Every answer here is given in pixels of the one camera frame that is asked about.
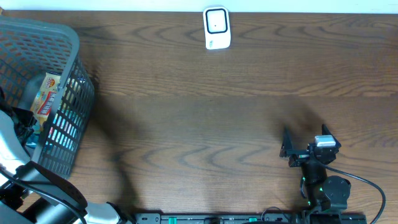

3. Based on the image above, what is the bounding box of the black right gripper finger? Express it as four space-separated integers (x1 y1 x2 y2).
322 124 332 136
279 128 294 157

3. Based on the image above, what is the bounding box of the yellow snack bag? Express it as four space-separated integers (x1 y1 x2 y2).
30 73 61 128

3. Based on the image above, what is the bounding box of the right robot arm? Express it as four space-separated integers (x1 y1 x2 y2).
279 125 351 224

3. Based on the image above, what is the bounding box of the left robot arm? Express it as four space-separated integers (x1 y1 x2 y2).
1 95 136 223

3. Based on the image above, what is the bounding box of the white barcode scanner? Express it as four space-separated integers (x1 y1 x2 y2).
203 6 231 50

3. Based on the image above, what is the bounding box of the grey plastic basket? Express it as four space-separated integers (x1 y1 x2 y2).
1 16 95 179

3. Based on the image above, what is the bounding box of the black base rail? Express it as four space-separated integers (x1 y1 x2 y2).
134 212 368 224

